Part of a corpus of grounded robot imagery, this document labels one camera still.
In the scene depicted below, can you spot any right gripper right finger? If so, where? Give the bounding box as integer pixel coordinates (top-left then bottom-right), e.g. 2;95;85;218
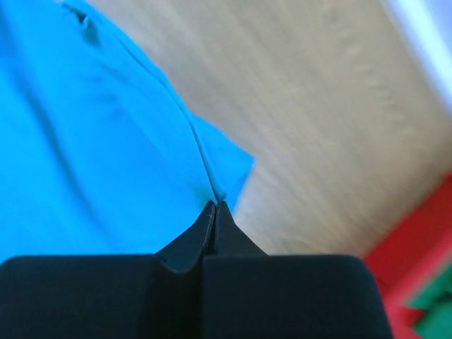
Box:
203;203;392;338

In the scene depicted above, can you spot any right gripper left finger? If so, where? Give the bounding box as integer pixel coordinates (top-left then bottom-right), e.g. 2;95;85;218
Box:
1;203;216;338

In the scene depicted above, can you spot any teal blue t shirt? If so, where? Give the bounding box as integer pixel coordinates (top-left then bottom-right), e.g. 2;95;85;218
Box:
1;1;254;260

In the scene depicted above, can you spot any red plastic bin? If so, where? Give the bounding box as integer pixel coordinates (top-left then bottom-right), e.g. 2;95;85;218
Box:
364;174;451;338

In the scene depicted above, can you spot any green t shirt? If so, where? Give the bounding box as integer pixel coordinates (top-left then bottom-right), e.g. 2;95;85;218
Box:
410;265;451;339

